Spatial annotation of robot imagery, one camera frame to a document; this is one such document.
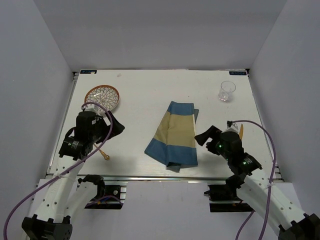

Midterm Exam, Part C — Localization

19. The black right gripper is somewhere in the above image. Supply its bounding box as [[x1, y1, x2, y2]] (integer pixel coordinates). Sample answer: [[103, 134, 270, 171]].
[[194, 125, 232, 161]]

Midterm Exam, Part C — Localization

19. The blue yellow striped cloth placemat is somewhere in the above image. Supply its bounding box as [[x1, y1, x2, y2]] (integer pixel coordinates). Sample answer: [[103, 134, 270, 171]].
[[144, 101, 199, 173]]

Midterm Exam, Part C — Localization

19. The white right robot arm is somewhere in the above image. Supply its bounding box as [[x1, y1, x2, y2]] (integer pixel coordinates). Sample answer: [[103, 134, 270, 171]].
[[195, 125, 320, 240]]

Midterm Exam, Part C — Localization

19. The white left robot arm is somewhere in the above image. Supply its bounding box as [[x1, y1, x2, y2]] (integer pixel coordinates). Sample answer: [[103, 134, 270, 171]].
[[22, 111, 125, 240]]

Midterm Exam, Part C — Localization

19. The gold knife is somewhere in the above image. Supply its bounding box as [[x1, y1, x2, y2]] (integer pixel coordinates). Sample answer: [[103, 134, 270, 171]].
[[238, 124, 244, 140]]

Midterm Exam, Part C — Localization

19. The gold fork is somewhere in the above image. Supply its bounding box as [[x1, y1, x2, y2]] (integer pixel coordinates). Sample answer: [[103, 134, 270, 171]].
[[93, 143, 110, 161]]

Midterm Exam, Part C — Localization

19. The floral patterned ceramic plate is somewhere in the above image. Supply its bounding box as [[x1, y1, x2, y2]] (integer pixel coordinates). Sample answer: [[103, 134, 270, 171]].
[[84, 85, 120, 111]]

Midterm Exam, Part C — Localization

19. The clear drinking glass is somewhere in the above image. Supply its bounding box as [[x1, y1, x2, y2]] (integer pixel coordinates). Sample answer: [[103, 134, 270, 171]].
[[218, 80, 237, 102]]

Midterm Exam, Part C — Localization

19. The blue label sticker right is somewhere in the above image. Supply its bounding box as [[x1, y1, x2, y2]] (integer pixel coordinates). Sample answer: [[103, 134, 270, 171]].
[[229, 71, 247, 76]]

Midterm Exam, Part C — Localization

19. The blue label sticker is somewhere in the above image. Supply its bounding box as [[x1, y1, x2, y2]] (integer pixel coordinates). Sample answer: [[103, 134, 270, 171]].
[[229, 71, 247, 76], [79, 70, 97, 75]]

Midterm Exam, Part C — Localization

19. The blue label sticker left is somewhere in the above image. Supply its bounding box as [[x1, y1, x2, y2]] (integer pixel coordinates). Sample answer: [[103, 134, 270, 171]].
[[79, 70, 97, 75]]

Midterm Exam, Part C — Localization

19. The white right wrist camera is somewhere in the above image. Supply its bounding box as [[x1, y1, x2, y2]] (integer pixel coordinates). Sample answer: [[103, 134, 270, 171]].
[[222, 120, 240, 135]]

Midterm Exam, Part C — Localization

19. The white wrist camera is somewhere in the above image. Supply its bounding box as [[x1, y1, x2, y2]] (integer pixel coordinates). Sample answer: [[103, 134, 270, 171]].
[[81, 104, 110, 125], [222, 120, 240, 135]]

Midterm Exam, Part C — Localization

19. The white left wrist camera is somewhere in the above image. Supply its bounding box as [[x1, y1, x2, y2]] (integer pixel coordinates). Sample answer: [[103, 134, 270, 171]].
[[81, 104, 110, 125]]

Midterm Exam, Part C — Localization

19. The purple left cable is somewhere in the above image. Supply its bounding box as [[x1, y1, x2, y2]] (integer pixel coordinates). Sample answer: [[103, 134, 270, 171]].
[[4, 102, 115, 240]]

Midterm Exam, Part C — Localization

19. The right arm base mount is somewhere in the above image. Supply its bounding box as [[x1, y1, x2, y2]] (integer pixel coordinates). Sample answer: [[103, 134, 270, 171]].
[[204, 184, 253, 213]]

